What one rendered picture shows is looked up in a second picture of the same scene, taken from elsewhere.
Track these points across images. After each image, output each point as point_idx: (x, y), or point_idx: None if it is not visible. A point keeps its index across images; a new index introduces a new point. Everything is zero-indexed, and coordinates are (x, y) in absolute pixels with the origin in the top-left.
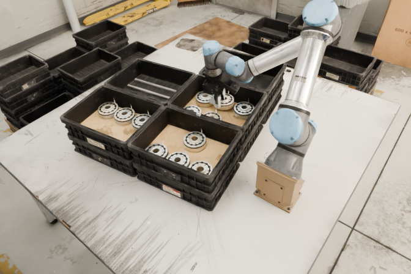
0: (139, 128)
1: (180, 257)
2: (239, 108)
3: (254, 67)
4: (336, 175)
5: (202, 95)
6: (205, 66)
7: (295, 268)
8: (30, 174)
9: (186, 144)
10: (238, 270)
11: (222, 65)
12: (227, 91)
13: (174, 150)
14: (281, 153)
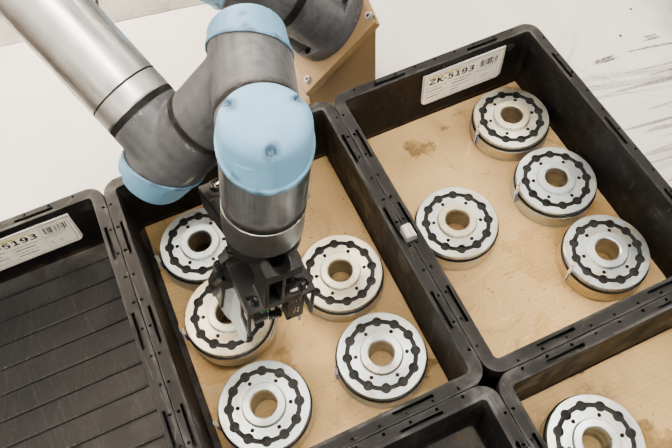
0: (656, 313)
1: (624, 86)
2: (217, 249)
3: (155, 70)
4: (174, 46)
5: (269, 416)
6: (304, 211)
7: None
8: None
9: (493, 217)
10: (526, 16)
11: (293, 67)
12: (174, 347)
13: (534, 250)
14: None
